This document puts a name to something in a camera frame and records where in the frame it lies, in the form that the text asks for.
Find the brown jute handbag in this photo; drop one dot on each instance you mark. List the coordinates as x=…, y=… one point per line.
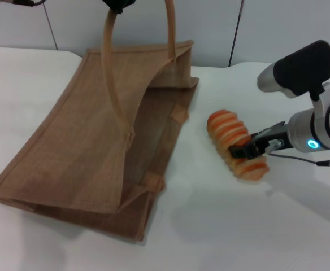
x=83, y=135

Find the metal door hinge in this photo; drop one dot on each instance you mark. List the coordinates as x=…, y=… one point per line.
x=240, y=8

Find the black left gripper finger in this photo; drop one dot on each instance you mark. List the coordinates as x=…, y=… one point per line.
x=118, y=5

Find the right wrist camera housing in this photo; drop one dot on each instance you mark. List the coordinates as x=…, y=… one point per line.
x=303, y=67

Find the orange striped bread loaf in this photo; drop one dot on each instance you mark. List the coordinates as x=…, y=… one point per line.
x=230, y=128

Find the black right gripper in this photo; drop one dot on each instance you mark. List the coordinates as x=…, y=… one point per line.
x=275, y=137

